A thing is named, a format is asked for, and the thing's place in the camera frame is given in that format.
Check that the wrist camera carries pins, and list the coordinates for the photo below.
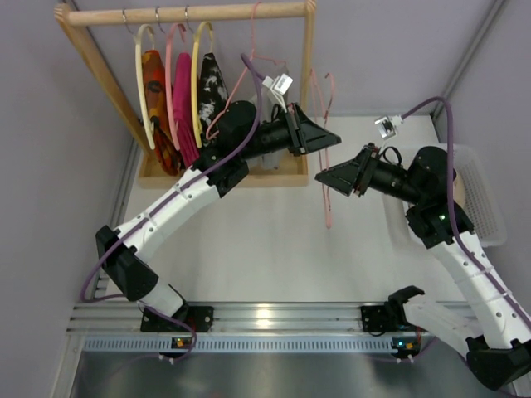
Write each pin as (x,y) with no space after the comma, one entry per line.
(276,89)
(387,126)

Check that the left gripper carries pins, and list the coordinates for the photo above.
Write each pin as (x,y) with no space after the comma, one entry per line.
(296,133)

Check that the yellow plastic hanger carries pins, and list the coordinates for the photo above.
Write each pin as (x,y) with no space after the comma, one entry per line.
(197,36)

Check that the white plastic basket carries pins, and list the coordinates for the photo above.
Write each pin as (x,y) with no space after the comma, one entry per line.
(480,205)

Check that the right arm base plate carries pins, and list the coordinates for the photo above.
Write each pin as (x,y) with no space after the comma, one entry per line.
(379,319)

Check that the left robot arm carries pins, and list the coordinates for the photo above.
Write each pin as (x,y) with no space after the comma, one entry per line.
(125,251)

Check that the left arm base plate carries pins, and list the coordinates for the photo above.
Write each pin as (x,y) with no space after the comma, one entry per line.
(199,318)

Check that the aluminium mounting rail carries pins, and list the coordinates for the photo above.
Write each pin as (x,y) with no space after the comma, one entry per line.
(113,324)

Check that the grey trousers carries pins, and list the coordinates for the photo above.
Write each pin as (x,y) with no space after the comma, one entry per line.
(269,161)

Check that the magenta trousers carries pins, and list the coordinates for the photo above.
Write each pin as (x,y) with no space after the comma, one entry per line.
(181,109)

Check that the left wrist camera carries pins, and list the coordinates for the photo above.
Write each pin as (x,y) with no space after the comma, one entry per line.
(276,89)

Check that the beige trousers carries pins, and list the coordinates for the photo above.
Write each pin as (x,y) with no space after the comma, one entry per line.
(459,194)

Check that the pink plastic hanger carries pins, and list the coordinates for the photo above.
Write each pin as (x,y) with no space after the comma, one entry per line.
(170,95)

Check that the cream plastic hanger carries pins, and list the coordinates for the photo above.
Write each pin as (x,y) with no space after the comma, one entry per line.
(138,40)

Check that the orange camouflage trousers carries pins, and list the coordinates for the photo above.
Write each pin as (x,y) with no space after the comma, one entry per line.
(153,74)

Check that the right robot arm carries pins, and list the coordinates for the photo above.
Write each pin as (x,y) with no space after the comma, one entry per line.
(496,346)

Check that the wooden clothes rack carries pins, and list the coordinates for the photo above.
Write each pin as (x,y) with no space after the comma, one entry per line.
(75,25)

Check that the black white patterned trousers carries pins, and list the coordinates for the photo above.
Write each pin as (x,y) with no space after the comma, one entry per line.
(212,98)

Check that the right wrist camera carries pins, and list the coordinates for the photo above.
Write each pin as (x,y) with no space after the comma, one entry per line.
(387,126)

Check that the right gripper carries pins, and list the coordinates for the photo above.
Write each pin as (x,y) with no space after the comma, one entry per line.
(364,171)

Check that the pink wire hanger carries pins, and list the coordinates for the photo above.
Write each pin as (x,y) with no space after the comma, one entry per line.
(321,110)
(236,87)

